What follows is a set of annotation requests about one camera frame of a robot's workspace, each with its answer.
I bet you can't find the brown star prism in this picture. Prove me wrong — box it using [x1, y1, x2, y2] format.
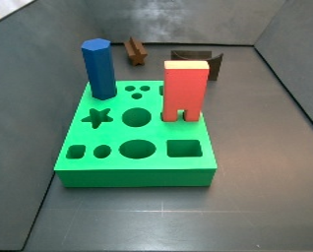
[123, 37, 147, 66]

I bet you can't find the black curved fixture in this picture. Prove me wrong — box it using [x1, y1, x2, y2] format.
[171, 50, 223, 81]

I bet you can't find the green shape sorter block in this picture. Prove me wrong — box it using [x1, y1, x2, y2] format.
[54, 81, 217, 187]

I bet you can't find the red arch block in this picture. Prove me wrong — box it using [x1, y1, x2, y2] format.
[162, 60, 209, 122]

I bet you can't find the blue octagonal prism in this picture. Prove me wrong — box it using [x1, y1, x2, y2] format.
[82, 38, 118, 100]

